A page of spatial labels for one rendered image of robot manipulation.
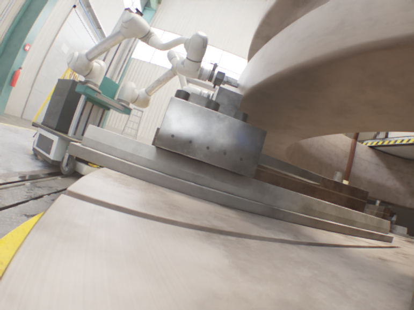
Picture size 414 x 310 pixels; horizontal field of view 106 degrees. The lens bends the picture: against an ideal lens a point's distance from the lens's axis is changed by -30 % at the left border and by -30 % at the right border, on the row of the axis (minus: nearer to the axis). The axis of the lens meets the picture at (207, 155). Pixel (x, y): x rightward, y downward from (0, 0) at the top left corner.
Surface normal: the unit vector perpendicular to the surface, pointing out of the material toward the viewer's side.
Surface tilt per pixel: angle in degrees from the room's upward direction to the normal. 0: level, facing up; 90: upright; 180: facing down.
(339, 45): 90
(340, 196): 90
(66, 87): 90
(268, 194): 72
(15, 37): 90
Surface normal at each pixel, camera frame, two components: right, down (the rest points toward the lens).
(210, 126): 0.17, -0.01
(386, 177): -0.39, -0.18
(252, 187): 0.26, -0.31
